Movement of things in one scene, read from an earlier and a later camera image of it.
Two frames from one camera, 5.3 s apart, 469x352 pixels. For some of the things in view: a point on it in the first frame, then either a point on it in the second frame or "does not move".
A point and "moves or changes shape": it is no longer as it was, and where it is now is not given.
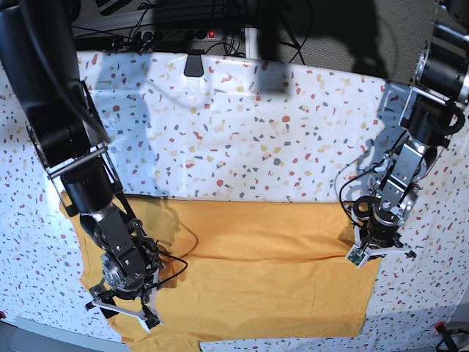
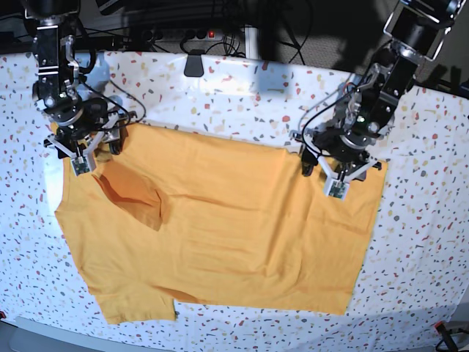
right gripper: [379, 228] -> [341, 152]
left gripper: [129, 271] -> [85, 126]
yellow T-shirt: [236, 270] moves or changes shape
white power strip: [178, 35] does not move
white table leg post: [251, 42] does not move
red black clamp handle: [448, 340] does not move
